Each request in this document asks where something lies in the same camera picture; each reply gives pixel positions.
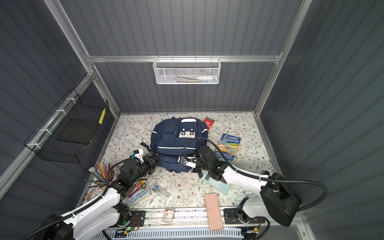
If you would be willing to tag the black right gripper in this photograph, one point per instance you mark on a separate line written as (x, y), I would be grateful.
(196, 169)

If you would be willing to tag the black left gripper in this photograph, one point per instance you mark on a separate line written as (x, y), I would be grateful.
(151, 163)

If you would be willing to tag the purple 143-storey treehouse book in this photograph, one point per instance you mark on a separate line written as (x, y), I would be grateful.
(140, 192)

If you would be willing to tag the navy blue student backpack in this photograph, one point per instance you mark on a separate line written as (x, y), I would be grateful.
(173, 138)

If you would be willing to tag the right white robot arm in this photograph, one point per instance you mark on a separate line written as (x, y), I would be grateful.
(280, 200)

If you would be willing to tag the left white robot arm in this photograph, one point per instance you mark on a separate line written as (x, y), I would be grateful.
(105, 210)

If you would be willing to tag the clear plastic pen pack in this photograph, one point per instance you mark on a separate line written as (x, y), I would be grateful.
(162, 193)

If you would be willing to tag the blue 91-storey treehouse book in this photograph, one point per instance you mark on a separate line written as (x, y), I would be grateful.
(229, 146)

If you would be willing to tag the cup of coloured pencils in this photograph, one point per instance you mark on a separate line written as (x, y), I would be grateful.
(99, 173)

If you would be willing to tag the light blue calculator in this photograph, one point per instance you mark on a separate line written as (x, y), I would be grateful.
(223, 187)

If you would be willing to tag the red card packet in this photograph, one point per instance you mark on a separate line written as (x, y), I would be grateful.
(209, 122)

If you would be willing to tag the pink pencil case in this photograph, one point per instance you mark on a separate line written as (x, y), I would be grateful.
(213, 212)

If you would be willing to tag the small clear eraser box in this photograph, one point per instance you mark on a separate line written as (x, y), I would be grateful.
(168, 215)

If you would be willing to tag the yellow tag on basket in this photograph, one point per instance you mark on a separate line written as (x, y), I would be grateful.
(102, 116)

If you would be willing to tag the white glue bottle in basket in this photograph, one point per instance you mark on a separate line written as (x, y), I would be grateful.
(207, 79)

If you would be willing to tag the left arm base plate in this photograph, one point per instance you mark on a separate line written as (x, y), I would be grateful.
(131, 219)

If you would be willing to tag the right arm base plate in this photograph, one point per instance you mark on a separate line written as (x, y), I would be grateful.
(234, 216)

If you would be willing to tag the black wire mesh basket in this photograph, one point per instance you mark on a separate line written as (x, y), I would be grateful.
(69, 133)

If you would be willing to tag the white wire mesh basket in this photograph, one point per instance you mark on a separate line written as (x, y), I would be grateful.
(185, 73)

